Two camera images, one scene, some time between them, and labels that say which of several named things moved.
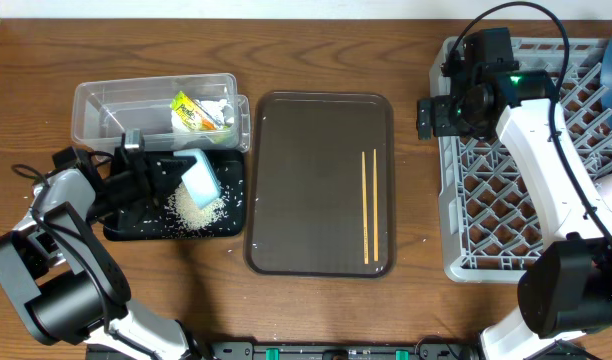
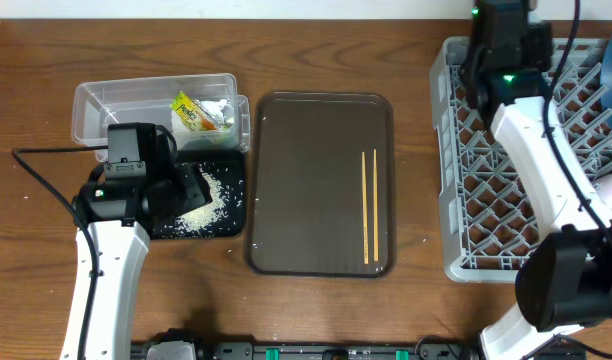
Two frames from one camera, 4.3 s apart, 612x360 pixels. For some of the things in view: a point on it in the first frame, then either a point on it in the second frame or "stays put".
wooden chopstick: [376, 242] stays put
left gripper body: [134, 190] → [190, 190]
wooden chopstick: [365, 212] stays put
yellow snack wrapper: [191, 114] stays put
